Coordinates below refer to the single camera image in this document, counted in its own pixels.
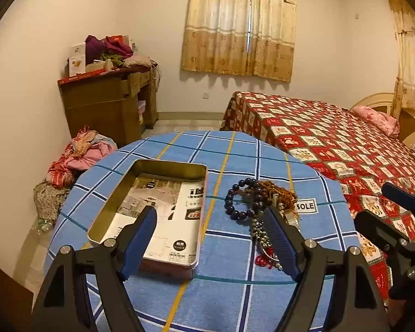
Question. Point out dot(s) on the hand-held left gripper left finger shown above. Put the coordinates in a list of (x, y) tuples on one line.
[(140, 242)]

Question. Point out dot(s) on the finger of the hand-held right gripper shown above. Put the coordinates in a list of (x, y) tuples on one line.
[(399, 193), (380, 226)]

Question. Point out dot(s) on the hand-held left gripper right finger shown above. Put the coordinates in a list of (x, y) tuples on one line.
[(278, 238)]

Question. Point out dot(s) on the silver metal watch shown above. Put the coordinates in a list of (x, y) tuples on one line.
[(290, 219)]

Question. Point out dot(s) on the rectangular metal tin box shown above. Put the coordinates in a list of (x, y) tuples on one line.
[(166, 168)]

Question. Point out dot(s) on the printed paper sheet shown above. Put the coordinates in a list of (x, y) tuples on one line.
[(166, 221)]

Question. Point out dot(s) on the pink pillow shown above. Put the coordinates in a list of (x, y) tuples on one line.
[(377, 119)]

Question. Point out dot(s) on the blue plaid tablecloth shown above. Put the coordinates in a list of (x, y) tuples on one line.
[(228, 301)]

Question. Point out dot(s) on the bed with red printed bedspread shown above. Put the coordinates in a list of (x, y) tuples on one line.
[(314, 138)]

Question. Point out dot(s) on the pile of clothes on floor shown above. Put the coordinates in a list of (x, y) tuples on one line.
[(79, 155)]

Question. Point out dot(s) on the beige patterned window curtain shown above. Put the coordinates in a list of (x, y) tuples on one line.
[(235, 24), (413, 58)]

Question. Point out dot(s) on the brown wooden desk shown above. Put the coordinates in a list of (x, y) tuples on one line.
[(96, 107)]

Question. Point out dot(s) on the wooden door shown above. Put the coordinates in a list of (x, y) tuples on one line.
[(7, 301)]

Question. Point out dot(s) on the long flat red box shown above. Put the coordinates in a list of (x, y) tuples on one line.
[(79, 76)]

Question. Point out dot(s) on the pile of clothes on desk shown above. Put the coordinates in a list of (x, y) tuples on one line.
[(124, 55)]

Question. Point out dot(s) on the white cardboard box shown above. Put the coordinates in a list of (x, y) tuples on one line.
[(77, 58)]

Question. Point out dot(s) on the purple quilted cloth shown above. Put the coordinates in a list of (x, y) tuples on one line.
[(95, 48)]

